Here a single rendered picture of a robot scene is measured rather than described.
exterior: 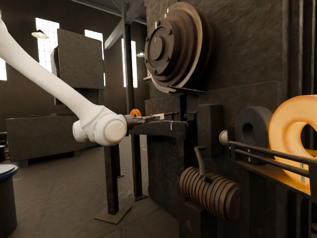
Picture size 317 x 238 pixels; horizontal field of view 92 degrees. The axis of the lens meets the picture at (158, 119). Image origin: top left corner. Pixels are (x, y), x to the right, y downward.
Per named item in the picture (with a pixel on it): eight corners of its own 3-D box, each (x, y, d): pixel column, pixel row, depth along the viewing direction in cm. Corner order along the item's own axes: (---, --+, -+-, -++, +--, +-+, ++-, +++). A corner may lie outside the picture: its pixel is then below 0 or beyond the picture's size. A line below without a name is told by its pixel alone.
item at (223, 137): (234, 145, 59) (233, 129, 59) (248, 148, 50) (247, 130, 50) (219, 146, 59) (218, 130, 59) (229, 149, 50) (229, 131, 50)
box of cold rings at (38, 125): (77, 147, 347) (74, 113, 342) (87, 155, 282) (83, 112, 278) (16, 157, 283) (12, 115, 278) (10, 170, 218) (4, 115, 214)
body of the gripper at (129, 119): (121, 130, 76) (137, 127, 81) (128, 131, 69) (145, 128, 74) (119, 115, 75) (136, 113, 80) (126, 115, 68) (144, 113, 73)
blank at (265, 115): (242, 109, 50) (232, 109, 50) (280, 101, 34) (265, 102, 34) (246, 157, 49) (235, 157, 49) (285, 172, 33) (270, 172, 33)
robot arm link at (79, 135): (110, 136, 74) (119, 139, 63) (73, 144, 65) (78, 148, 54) (106, 114, 73) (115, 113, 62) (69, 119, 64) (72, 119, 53)
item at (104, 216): (106, 201, 133) (101, 119, 129) (132, 207, 124) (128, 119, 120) (88, 217, 114) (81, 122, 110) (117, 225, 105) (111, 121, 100)
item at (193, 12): (157, 96, 111) (154, 30, 109) (212, 87, 73) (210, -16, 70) (149, 96, 108) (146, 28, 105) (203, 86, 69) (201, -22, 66)
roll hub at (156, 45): (151, 80, 97) (149, 35, 96) (182, 69, 74) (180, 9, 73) (144, 79, 94) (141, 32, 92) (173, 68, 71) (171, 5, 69)
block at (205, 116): (211, 150, 80) (210, 104, 79) (225, 153, 73) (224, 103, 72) (197, 154, 74) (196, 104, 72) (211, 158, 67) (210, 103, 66)
